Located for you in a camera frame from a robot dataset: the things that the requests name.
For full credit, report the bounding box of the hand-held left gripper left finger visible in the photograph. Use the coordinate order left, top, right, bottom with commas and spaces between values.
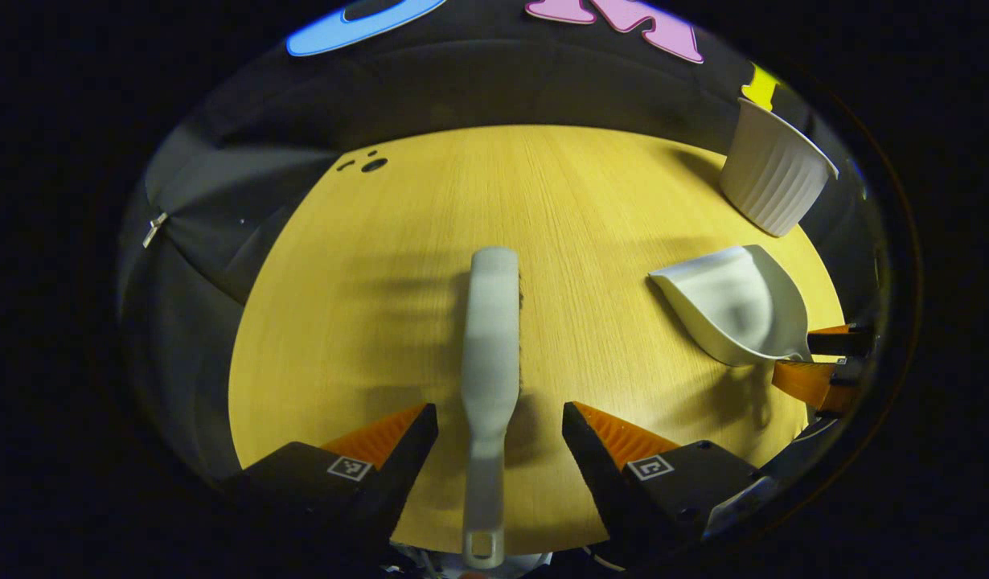
220, 402, 440, 556

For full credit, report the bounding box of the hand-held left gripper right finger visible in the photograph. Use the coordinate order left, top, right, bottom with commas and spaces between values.
561, 400, 761, 556

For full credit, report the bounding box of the white dustpan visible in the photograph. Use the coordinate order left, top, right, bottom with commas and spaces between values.
649, 244, 813, 368

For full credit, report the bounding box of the small white broom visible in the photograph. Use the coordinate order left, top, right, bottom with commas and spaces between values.
461, 247, 521, 570

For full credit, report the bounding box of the white ribbed garbage bin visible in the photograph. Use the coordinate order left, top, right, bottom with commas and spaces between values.
720, 98, 839, 238

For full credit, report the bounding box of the wooden desktop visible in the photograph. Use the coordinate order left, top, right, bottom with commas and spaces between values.
228, 125, 847, 556

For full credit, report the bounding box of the black backdrop cloth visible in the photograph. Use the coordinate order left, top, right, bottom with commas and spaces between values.
117, 0, 881, 483

